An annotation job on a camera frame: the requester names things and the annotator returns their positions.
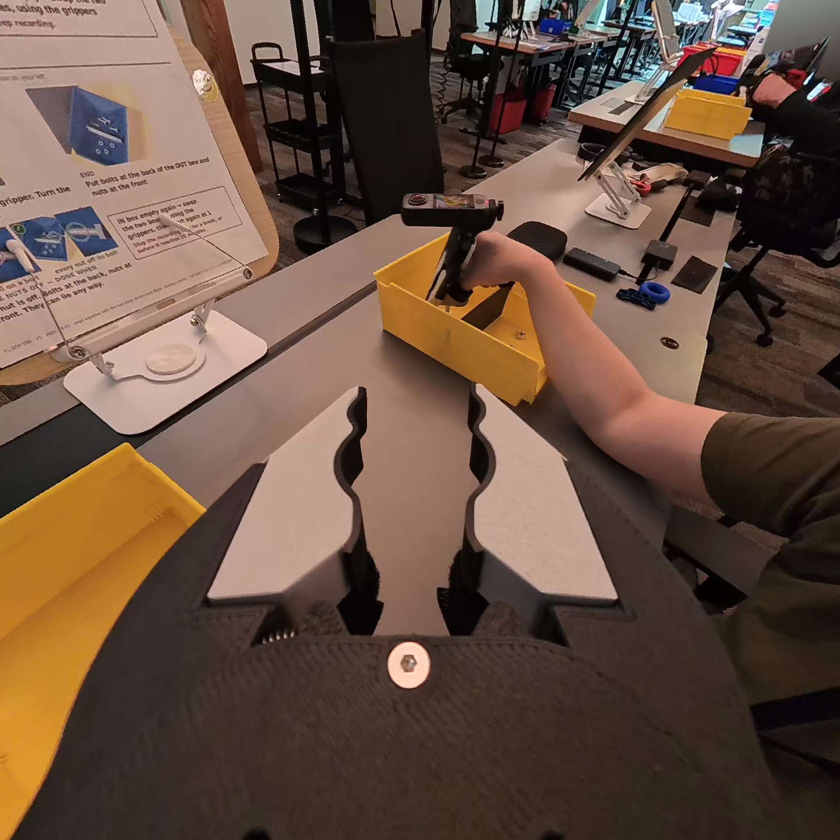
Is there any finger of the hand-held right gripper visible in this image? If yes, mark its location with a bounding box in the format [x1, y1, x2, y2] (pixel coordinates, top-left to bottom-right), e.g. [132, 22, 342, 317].
[425, 246, 458, 305]

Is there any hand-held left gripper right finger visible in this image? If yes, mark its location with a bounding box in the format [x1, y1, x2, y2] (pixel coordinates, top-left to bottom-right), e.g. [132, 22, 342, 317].
[436, 383, 620, 637]

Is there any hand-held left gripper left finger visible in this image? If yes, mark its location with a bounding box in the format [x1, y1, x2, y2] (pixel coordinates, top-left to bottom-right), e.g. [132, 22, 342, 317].
[206, 386, 383, 636]

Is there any yellow plastic bin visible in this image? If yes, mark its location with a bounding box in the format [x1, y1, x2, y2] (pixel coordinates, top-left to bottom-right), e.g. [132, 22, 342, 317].
[374, 233, 597, 406]
[0, 443, 207, 837]

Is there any person's right forearm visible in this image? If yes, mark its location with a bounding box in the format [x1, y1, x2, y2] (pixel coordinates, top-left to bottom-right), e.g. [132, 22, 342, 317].
[511, 262, 788, 526]

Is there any person's right hand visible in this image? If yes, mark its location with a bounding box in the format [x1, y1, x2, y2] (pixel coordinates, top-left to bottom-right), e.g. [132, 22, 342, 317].
[459, 231, 560, 294]

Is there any black oval pouch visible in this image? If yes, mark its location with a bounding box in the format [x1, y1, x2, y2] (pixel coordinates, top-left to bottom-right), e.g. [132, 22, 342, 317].
[507, 220, 569, 261]

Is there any black high-back chair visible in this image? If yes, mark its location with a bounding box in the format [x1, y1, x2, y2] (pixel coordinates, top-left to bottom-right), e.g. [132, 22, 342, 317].
[327, 28, 448, 227]

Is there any black power bank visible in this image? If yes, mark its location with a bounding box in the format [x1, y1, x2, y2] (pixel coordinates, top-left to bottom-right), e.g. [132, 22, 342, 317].
[562, 247, 622, 283]

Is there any black floor lamp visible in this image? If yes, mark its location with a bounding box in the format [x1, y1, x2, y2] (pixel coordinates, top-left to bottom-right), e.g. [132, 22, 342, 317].
[289, 0, 360, 256]

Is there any black utility cart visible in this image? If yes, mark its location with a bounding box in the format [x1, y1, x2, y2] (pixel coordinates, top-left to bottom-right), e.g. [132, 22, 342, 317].
[251, 42, 349, 210]

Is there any white board stand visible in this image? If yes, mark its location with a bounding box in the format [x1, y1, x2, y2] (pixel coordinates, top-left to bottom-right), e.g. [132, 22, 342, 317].
[62, 297, 270, 436]

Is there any tilted dark board on stand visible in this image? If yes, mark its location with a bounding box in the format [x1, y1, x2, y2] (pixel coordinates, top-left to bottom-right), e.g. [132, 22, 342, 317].
[577, 45, 721, 231]

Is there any black flat pad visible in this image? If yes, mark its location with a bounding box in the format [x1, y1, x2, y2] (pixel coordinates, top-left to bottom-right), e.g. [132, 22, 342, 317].
[671, 256, 720, 295]

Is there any olive green shirt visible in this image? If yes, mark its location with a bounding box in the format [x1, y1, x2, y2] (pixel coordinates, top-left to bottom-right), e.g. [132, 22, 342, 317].
[702, 412, 840, 775]

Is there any small yellow storage bin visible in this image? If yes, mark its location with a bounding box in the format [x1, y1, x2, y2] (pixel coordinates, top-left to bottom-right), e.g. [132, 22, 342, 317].
[663, 88, 753, 141]

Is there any wooden top office desk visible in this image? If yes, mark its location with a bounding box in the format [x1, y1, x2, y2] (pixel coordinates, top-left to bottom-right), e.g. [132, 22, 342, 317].
[567, 79, 765, 169]

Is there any red storage bin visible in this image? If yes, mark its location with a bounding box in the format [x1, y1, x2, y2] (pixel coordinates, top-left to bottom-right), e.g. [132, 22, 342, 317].
[681, 45, 747, 77]

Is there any black office chair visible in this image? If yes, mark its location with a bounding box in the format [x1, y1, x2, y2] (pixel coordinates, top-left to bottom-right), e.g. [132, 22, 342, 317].
[707, 105, 840, 349]

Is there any instruction sheet board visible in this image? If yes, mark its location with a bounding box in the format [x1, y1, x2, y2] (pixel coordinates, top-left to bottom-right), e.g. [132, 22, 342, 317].
[0, 0, 281, 386]

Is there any black cable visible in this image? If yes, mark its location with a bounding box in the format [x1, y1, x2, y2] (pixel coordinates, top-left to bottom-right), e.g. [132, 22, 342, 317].
[658, 187, 691, 242]

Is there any wooden post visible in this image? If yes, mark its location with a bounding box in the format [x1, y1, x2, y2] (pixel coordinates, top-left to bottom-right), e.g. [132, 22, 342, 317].
[179, 0, 265, 177]

